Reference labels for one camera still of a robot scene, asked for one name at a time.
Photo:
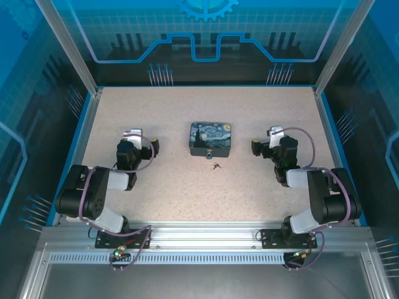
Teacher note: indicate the small metal key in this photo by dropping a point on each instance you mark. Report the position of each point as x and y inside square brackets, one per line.
[217, 166]

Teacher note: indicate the starry night print tin box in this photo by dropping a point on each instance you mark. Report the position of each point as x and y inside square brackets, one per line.
[210, 137]

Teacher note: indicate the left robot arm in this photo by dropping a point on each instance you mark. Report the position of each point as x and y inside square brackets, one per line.
[81, 199]

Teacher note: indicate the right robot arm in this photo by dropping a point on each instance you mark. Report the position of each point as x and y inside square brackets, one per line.
[327, 199]

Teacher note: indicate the small connector with green light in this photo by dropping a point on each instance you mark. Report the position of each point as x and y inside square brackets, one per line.
[300, 254]
[119, 253]

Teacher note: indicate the grey metal sheet panel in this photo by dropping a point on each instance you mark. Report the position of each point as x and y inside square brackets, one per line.
[202, 281]

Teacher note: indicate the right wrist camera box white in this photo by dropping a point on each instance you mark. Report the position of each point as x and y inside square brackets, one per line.
[275, 138]

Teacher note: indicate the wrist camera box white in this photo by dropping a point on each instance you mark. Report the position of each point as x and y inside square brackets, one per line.
[275, 138]
[131, 134]

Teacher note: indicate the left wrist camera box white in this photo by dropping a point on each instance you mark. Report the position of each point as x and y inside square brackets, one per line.
[131, 134]

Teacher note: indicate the aluminium table side rail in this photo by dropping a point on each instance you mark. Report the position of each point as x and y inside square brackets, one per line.
[330, 130]
[79, 149]

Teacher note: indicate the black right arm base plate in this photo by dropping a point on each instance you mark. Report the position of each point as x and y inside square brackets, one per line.
[271, 240]

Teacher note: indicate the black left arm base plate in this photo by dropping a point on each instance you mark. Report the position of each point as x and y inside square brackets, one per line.
[140, 241]

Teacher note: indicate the aluminium mounting rail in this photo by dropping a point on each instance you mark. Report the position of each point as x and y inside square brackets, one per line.
[202, 233]

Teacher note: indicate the aluminium frame post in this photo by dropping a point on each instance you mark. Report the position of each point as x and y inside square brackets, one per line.
[74, 50]
[339, 50]

